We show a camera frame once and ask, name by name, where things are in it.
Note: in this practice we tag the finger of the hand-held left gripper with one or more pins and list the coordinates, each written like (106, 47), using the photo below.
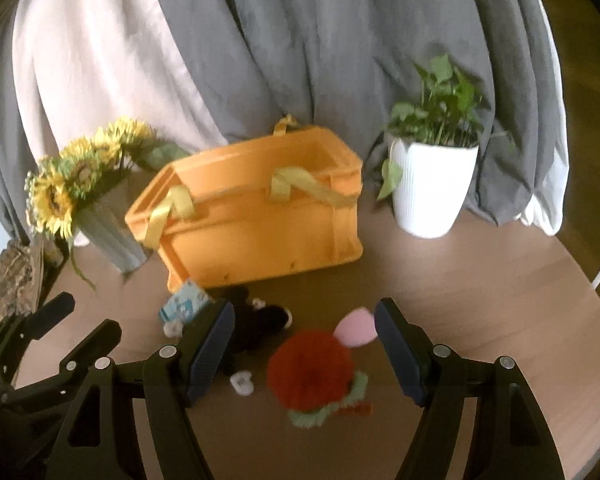
(92, 340)
(47, 312)

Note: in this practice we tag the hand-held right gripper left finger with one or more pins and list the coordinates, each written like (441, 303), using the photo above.
(211, 355)

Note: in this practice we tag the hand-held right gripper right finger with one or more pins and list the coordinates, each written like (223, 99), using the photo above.
(401, 355)

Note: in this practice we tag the black mouse plush toy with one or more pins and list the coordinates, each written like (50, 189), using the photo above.
(264, 319)

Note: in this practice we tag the red pompom plush toy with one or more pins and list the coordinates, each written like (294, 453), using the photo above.
(310, 370)

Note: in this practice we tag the orange plastic crate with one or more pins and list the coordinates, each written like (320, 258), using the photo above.
(260, 225)

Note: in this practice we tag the brown patterned cloth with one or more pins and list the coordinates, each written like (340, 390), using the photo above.
(10, 280)

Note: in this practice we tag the blue and white tissue packet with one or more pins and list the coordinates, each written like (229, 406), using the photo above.
(182, 304)

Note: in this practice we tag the grey ribbed vase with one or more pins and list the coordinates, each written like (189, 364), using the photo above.
(112, 232)

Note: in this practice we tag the sunflower bouquet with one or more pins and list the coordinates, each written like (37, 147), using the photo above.
(75, 175)

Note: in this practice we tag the grey curtain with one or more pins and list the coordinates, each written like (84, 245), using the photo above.
(330, 45)
(0, 150)

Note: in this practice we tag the green plant in white pot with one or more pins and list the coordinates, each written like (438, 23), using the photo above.
(432, 185)

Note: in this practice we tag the beige curtain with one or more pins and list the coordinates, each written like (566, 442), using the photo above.
(105, 60)

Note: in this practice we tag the white curved tube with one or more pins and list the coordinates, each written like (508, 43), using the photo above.
(556, 60)

